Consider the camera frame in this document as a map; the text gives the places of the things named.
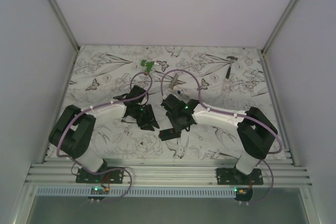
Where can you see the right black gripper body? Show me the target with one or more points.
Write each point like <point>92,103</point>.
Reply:
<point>176,124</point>

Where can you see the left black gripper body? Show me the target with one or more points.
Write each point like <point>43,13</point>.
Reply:
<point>137,114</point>

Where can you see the black fuse box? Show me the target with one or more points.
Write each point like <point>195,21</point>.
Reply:
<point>169,134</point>

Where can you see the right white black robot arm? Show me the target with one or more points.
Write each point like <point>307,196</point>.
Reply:
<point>255,131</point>

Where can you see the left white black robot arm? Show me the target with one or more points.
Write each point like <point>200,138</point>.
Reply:
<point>73,131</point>

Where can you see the silver clip with blue knob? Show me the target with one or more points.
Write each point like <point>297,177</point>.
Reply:
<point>173,88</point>

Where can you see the green circuit board connector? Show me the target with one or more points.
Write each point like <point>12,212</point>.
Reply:
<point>148,66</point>

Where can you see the floral printed table mat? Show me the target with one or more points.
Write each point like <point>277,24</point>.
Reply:
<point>102,72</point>

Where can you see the small black hammer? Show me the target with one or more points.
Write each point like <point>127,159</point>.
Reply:
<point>232,59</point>

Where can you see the left controller board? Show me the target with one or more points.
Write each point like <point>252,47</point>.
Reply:
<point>98,193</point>

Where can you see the controller board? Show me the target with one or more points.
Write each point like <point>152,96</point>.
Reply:
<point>243,194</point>
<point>98,193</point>

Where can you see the right controller board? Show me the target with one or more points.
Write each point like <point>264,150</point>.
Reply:
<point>243,194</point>

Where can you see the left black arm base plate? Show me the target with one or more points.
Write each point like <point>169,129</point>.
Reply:
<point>114,177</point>

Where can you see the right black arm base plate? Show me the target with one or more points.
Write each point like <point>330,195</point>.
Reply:
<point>231,176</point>

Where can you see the aluminium mounting rail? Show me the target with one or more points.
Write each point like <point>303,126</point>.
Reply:
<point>158,172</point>

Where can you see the slotted grey cable duct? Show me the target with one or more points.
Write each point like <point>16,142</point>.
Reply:
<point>137,191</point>

